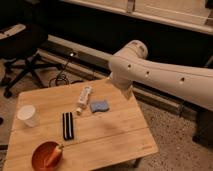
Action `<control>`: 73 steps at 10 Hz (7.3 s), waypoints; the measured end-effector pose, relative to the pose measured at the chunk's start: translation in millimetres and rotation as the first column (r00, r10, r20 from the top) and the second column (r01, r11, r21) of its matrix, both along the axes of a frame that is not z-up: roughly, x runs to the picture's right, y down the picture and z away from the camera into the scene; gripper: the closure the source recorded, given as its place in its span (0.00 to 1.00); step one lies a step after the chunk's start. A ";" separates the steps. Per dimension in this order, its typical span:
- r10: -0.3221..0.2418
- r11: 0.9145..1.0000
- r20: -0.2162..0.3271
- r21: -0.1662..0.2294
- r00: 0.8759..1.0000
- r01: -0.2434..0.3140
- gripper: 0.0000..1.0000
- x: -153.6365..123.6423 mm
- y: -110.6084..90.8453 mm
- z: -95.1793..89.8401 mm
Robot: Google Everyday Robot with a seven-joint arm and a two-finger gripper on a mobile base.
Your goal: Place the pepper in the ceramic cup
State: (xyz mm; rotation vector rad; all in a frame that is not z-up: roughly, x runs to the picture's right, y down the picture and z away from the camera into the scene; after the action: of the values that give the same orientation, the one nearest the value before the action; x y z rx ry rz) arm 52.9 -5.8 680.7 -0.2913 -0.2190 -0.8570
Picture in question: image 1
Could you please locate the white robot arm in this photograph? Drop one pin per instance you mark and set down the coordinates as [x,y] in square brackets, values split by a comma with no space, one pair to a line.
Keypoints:
[192,84]

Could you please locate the blue sponge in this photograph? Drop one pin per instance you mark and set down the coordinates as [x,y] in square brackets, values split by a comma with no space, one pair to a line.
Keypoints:
[99,106]

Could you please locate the white tube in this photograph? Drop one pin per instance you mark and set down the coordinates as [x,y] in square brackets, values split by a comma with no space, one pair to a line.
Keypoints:
[83,99]

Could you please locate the wooden table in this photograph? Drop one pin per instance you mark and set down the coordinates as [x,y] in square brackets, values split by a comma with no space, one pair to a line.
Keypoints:
[102,139]

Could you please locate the red bowl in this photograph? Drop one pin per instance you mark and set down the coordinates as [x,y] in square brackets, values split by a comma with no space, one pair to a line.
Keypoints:
[41,154]

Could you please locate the black office chair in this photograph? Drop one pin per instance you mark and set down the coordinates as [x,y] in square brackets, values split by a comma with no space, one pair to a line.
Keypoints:
[20,39]

